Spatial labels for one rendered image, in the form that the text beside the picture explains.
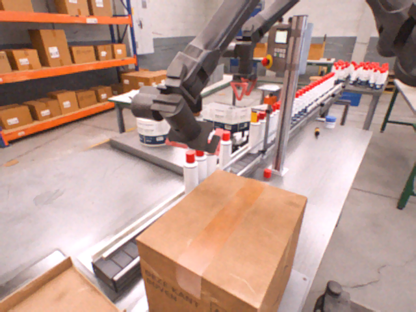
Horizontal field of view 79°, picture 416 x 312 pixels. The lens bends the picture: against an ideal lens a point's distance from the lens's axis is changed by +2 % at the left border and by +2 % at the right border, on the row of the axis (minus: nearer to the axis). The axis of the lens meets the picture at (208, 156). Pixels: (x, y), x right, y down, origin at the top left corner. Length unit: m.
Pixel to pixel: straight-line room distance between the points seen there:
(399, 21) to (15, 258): 1.09
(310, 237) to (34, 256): 0.89
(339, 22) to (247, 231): 8.35
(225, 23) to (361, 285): 1.81
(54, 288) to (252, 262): 0.58
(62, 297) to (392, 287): 1.86
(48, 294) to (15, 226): 0.37
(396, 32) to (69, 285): 0.92
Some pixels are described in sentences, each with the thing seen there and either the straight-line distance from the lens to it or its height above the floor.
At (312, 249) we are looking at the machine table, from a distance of 0.91.
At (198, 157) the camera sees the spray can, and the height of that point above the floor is 1.05.
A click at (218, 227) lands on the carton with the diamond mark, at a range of 0.50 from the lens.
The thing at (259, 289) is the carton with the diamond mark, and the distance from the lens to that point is 0.42.
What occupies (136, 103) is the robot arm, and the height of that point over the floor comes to 1.32.
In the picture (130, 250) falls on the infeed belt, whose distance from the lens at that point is 0.81.
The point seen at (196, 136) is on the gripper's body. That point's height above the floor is 1.24.
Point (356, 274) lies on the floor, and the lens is 2.08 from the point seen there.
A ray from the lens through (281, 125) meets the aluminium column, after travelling 1.18.
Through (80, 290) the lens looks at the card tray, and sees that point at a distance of 0.83.
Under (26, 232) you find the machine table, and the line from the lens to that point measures 1.10.
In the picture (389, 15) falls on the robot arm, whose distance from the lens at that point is 0.54.
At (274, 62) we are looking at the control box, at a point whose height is 1.33.
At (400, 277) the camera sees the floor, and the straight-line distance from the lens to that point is 2.22.
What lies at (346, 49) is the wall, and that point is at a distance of 8.70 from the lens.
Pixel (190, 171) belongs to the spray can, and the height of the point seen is 1.02.
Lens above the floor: 1.46
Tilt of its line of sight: 27 degrees down
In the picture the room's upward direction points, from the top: straight up
